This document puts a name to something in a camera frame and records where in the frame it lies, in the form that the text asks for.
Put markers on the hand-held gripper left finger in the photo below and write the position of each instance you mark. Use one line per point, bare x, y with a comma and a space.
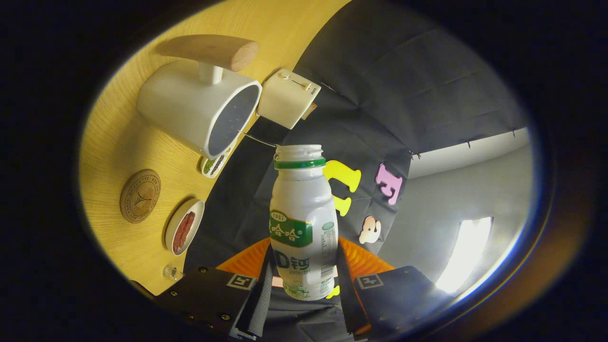
209, 294

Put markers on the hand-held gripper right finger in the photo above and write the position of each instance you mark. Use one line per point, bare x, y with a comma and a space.
403, 297

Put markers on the round cork coaster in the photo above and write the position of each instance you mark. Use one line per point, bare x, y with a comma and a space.
139, 196

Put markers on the white juice bottle green label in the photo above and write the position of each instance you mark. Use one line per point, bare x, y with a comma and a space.
301, 199

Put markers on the clear plastic water bottle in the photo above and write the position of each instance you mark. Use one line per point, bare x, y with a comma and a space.
171, 272

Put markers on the red meat slice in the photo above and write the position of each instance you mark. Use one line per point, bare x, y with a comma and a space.
188, 223
178, 240

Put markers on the bright ceiling light panel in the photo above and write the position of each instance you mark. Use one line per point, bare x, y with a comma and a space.
465, 251

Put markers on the white round plate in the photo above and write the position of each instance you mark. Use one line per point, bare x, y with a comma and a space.
195, 216

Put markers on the white divided bean dish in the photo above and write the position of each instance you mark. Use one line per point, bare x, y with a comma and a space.
211, 166

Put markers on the wooden table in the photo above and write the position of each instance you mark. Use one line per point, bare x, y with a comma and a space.
123, 142

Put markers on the bread slice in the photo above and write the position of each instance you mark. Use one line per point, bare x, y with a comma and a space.
309, 111

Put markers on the cream toaster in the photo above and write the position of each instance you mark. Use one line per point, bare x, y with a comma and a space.
285, 99

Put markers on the black backdrop cloth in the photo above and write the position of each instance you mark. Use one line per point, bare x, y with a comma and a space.
403, 71

